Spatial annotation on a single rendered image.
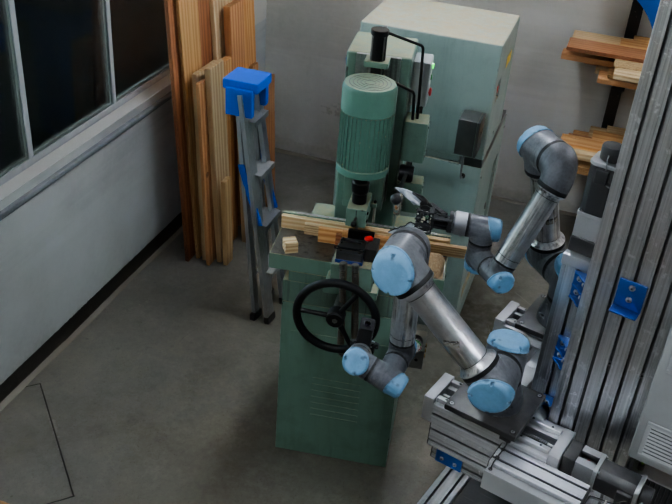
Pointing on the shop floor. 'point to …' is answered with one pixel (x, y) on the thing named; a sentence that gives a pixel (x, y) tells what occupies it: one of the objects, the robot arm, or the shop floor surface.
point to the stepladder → (263, 220)
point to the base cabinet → (330, 395)
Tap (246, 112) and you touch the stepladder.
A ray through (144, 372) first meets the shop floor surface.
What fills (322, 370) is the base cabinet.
